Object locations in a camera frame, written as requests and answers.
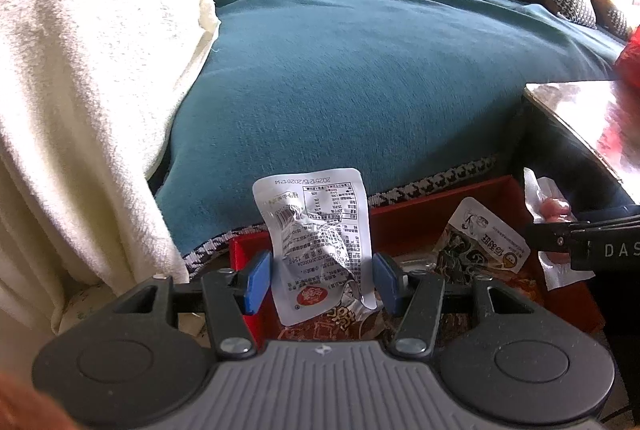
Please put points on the white packet with red label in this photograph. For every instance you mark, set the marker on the white packet with red label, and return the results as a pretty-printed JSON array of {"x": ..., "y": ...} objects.
[{"x": 320, "y": 230}]

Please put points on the red plastic bag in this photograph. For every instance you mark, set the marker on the red plastic bag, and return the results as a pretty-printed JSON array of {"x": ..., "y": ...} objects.
[{"x": 629, "y": 55}]

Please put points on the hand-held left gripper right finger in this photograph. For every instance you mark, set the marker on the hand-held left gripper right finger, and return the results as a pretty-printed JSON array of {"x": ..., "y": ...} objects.
[{"x": 385, "y": 282}]

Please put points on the cream blanket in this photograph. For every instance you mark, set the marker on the cream blanket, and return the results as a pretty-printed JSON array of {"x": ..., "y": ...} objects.
[{"x": 90, "y": 60}]

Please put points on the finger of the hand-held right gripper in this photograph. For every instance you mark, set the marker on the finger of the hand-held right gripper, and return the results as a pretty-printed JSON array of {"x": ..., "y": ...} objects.
[
  {"x": 610, "y": 216},
  {"x": 550, "y": 237}
]

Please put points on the teal sofa cover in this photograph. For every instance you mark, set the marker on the teal sofa cover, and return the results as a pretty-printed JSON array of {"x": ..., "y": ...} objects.
[{"x": 350, "y": 85}]

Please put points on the clear sausage packet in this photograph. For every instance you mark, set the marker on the clear sausage packet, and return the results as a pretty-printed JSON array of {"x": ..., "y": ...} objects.
[{"x": 552, "y": 207}]

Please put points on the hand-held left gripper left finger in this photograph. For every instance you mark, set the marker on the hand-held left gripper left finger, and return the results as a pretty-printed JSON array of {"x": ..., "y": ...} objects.
[{"x": 257, "y": 282}]

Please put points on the floral bed sheet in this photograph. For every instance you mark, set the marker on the floral bed sheet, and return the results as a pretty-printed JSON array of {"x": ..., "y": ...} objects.
[{"x": 82, "y": 305}]

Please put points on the dark seaweed snack packet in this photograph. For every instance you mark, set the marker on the dark seaweed snack packet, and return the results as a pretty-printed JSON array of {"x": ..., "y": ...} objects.
[{"x": 475, "y": 250}]

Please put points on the glass top coffee table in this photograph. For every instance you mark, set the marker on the glass top coffee table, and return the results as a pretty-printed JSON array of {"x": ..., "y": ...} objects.
[{"x": 575, "y": 110}]

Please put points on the red cardboard box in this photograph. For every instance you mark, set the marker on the red cardboard box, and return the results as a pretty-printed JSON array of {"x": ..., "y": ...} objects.
[{"x": 410, "y": 225}]

